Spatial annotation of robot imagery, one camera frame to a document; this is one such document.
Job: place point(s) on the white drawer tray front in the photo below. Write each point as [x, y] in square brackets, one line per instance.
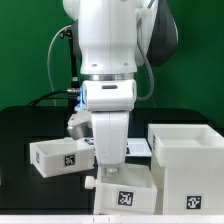
[131, 191]

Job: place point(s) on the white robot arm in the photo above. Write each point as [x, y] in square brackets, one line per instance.
[114, 38]

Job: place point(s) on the white drawer cabinet box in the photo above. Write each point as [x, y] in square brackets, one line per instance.
[187, 166]

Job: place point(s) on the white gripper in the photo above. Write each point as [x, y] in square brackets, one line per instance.
[110, 131]

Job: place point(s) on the white drawer tray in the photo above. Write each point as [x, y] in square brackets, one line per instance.
[61, 156]
[131, 191]

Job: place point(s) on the white fiducial marker sheet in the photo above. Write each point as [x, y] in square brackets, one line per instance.
[132, 147]

